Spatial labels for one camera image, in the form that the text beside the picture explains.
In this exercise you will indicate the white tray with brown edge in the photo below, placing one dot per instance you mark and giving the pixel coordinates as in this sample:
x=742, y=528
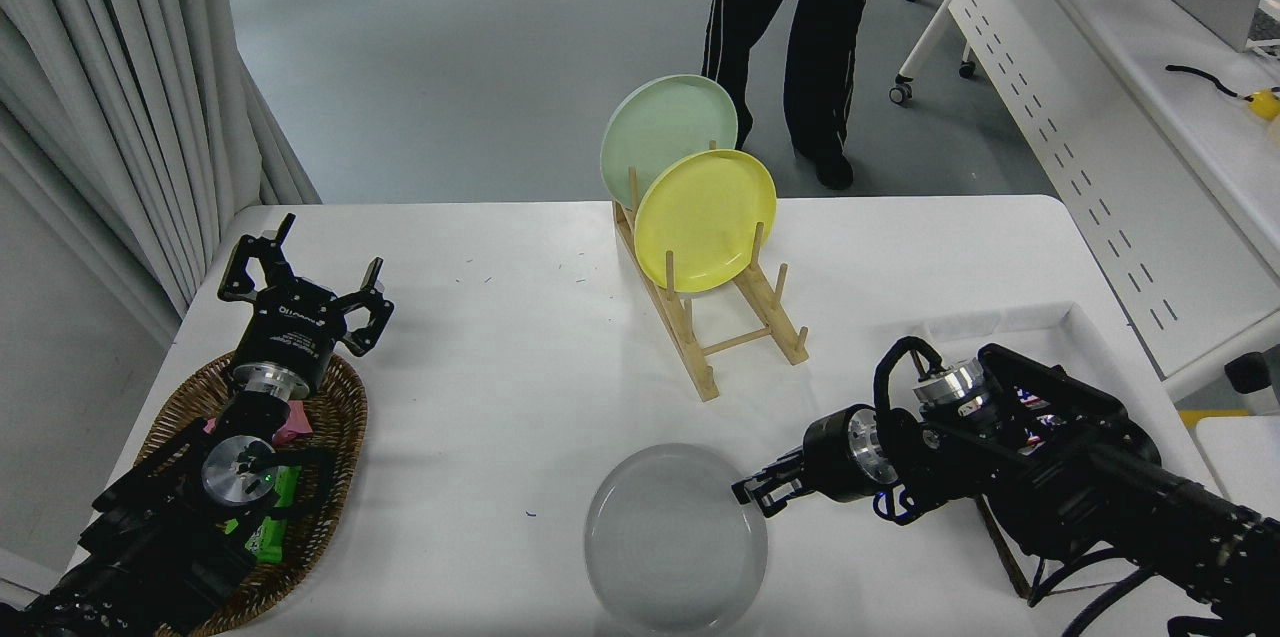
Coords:
x=1010, y=332

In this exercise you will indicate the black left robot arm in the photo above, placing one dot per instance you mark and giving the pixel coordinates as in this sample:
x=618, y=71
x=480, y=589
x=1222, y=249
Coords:
x=150, y=547

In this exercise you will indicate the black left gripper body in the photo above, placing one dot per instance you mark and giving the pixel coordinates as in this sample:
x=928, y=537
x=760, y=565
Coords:
x=292, y=327

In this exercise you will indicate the snack bar with Chinese print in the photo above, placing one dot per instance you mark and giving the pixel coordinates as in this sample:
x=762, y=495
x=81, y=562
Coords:
x=1032, y=400

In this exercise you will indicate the grey curtain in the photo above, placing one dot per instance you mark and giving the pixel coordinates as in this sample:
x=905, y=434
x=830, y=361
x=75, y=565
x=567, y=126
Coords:
x=110, y=97

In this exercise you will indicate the person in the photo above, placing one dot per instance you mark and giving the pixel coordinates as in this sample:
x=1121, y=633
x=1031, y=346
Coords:
x=820, y=17

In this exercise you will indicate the yellow plate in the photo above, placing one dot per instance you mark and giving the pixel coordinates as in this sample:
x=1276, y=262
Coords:
x=705, y=217

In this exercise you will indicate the green snack packet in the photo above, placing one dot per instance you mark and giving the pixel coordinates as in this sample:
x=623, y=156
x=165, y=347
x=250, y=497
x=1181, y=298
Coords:
x=262, y=539

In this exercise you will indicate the Snickers bar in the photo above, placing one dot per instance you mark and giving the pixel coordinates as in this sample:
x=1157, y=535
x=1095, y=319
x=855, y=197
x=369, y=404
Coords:
x=1046, y=425

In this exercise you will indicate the white desk on casters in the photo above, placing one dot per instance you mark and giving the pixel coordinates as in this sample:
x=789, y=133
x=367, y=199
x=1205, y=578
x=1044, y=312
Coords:
x=1050, y=67

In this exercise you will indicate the brown wicker basket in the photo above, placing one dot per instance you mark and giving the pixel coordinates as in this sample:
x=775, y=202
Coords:
x=335, y=417

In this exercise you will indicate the pink snack packet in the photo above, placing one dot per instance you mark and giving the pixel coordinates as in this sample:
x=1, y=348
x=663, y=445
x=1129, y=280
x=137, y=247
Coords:
x=296, y=423

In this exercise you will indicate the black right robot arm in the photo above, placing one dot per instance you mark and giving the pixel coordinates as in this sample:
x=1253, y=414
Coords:
x=1080, y=477

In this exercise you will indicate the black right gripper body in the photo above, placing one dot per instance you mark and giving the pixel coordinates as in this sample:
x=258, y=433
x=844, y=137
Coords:
x=828, y=457

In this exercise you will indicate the wooden plate rack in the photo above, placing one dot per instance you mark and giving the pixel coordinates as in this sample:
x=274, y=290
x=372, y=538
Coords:
x=700, y=372

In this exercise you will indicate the pale green plate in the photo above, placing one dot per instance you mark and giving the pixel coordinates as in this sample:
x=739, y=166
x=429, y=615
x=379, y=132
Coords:
x=655, y=122

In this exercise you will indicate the grey plate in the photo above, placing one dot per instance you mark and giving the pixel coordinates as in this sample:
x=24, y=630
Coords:
x=670, y=542

